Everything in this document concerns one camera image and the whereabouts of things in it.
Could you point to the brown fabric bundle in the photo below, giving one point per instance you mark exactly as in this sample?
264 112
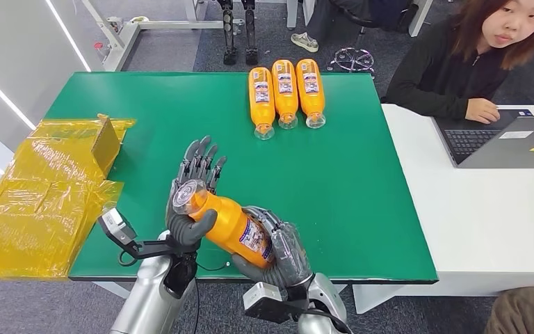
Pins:
525 311

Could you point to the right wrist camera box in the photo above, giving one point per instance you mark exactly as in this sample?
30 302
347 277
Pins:
264 302

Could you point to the pale sneaker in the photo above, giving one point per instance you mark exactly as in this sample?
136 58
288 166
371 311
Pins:
305 42

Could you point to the orange bottle with clear cap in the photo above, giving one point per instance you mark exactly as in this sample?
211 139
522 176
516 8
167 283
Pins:
311 92
261 101
285 92

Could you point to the green table mat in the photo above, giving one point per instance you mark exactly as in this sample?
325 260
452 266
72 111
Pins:
294 184

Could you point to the black office chair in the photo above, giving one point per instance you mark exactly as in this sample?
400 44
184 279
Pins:
353 60

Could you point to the black robot leg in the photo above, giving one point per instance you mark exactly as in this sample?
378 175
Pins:
228 32
250 32

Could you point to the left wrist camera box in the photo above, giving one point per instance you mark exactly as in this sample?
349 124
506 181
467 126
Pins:
117 227

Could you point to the grey laptop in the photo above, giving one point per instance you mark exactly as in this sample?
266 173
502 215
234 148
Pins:
515 145

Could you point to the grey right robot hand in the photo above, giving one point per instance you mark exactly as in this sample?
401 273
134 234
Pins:
290 258

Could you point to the white desk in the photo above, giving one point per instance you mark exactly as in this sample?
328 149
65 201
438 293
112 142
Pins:
479 207

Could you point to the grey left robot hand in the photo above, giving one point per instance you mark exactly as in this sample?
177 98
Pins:
184 230

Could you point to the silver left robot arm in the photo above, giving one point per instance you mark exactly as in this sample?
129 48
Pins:
152 299

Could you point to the orange bottle with blue label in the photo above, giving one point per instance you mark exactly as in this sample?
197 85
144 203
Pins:
228 226

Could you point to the person's hand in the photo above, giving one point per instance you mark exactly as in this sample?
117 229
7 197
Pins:
481 110

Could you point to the yellow film wrapped cardboard box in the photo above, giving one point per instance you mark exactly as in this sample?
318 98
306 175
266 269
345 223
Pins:
41 198

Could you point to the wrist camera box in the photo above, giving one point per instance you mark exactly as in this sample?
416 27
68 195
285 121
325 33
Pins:
264 302
117 227

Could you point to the white metal frame stand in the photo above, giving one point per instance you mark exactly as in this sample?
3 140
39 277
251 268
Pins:
119 41

